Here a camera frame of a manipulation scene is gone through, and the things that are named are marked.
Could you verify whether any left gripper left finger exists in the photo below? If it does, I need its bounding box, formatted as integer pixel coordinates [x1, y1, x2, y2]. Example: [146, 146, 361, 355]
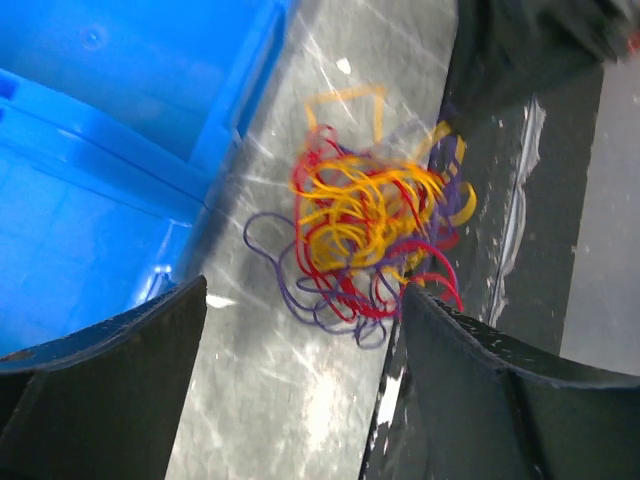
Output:
[1, 276, 207, 479]

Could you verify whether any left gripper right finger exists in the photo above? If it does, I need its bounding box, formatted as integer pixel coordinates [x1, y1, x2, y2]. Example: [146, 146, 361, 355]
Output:
[402, 284, 639, 479]

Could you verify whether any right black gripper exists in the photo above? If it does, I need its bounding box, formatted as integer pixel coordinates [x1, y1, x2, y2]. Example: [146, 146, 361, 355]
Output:
[442, 0, 639, 130]

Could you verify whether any blue three-compartment plastic bin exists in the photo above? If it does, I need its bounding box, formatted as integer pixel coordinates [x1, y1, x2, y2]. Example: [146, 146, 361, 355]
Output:
[1, 1, 298, 354]

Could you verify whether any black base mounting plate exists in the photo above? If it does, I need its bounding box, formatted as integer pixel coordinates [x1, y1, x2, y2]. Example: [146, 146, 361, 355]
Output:
[360, 68, 604, 479]

